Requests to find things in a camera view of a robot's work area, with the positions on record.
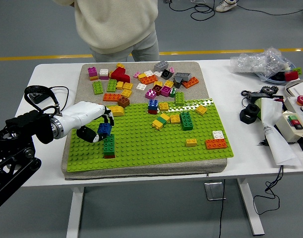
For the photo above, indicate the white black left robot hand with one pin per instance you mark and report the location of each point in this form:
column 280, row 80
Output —
column 84, row 112

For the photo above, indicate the blue 2x2 brick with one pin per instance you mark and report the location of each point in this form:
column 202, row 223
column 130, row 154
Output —
column 153, row 104
column 104, row 129

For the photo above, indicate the dark green 2x4 brick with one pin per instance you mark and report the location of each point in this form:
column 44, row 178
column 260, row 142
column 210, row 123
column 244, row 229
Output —
column 186, row 121
column 109, row 146

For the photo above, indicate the red 2x4 brick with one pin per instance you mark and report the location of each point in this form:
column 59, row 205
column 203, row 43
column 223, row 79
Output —
column 109, row 157

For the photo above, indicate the lime green studded baseplate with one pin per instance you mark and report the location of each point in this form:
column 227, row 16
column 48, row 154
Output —
column 151, row 156

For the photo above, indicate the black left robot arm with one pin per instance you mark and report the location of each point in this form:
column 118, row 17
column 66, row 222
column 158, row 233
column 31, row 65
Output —
column 39, row 126

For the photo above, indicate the lime 2x4 brick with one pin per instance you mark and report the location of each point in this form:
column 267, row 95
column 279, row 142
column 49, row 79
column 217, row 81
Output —
column 98, row 87
column 179, row 98
column 111, row 85

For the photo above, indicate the orange 2x4 brick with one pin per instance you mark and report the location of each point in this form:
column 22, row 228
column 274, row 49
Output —
column 148, row 80
column 190, row 82
column 112, row 97
column 216, row 144

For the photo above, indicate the yellow arched brick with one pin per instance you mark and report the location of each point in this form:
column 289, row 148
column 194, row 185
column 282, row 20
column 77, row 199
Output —
column 117, row 111

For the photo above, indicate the flat orange brick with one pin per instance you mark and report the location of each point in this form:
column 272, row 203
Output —
column 94, row 78

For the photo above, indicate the pink 2x2 brick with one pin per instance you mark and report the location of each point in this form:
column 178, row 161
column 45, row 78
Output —
column 104, row 77

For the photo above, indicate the brown 2x2 brick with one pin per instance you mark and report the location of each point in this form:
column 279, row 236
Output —
column 123, row 102

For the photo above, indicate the magenta 2x2 brick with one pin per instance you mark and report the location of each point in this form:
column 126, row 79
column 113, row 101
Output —
column 92, row 71
column 165, row 91
column 150, row 94

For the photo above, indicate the white 2x2 brick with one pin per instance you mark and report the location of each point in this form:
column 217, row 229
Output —
column 148, row 73
column 141, row 86
column 218, row 135
column 104, row 72
column 158, row 74

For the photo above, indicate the large red sloped brick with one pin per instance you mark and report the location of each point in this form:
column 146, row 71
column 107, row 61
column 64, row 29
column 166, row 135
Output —
column 120, row 75

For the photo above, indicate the amber yellow small brick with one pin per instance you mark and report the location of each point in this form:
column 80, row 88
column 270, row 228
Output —
column 120, row 65

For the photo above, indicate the small pink brick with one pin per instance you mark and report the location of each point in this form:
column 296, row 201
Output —
column 171, row 70
column 137, row 74

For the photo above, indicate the dark red 2x2 brick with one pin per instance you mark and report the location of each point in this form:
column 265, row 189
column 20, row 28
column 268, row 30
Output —
column 156, row 90

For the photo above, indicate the green 2x2 brick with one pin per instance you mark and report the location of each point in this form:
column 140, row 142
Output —
column 162, row 121

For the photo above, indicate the light grey 2x4 brick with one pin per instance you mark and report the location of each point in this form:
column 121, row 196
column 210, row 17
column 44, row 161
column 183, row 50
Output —
column 161, row 66

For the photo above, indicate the small dark green brick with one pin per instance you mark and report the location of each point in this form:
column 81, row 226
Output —
column 172, row 92

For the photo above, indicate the black 2x2 brick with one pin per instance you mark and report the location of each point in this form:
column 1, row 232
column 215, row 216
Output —
column 166, row 74

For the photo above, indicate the dark grey sloped brick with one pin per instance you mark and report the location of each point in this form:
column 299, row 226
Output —
column 177, row 83

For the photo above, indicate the lime small brick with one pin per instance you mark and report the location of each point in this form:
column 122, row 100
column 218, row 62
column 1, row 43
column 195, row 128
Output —
column 298, row 70

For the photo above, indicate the black power adapter plug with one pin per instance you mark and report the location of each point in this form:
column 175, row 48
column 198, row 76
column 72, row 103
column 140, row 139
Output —
column 38, row 99

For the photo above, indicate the person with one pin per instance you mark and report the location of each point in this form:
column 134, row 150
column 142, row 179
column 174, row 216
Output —
column 225, row 6
column 116, row 22

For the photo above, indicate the white table leg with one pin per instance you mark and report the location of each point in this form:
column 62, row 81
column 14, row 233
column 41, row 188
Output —
column 75, row 210
column 253, row 210

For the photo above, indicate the grey floor connector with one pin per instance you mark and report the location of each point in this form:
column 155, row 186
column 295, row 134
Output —
column 167, row 1

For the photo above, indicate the metal floor socket plate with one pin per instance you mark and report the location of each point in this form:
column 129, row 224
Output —
column 214, row 192

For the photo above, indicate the large black hex nut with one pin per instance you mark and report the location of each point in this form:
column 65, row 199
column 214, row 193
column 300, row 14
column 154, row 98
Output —
column 249, row 113

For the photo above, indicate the lime green cloth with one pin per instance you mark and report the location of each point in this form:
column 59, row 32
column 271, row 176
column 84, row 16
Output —
column 259, row 107

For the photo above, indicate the small black plug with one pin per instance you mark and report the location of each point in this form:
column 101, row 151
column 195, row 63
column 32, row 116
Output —
column 262, row 143

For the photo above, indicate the clear bubble plastic bag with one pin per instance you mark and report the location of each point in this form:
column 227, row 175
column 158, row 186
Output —
column 260, row 60

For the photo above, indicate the black toothed gear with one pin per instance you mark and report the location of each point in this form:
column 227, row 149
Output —
column 269, row 89

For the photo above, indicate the blue shallow bowl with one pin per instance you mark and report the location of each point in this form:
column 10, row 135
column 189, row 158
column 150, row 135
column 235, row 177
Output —
column 270, row 79

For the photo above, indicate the white paper sheet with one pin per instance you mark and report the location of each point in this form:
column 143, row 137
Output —
column 277, row 138

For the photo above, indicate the black plastic part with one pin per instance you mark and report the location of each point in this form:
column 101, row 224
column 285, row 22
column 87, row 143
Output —
column 279, row 76

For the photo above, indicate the white rounded tray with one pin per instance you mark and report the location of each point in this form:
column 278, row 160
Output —
column 290, row 86

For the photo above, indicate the small white plastic cap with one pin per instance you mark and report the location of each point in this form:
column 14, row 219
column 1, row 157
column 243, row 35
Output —
column 287, row 67

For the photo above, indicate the white push-button control box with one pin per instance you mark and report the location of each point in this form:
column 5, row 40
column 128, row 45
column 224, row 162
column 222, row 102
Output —
column 292, row 101

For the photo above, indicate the white card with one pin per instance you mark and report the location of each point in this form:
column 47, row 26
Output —
column 301, row 89

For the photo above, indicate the small white switch box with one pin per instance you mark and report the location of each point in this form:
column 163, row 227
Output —
column 287, row 129

